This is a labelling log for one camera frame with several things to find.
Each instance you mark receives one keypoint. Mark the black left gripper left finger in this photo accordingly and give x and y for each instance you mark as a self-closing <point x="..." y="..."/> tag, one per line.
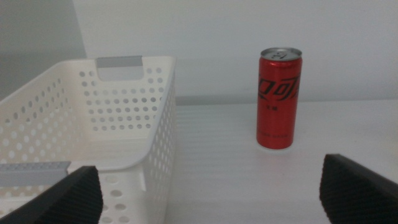
<point x="71" y="199"/>

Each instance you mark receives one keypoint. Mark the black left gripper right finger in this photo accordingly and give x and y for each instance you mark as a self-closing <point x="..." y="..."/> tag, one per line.
<point x="357" y="193"/>

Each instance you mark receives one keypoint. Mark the red cola can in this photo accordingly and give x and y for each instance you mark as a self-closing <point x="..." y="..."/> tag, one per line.
<point x="278" y="118"/>

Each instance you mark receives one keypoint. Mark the white perforated plastic basket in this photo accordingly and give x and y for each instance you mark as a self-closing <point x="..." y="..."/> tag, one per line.
<point x="124" y="146"/>

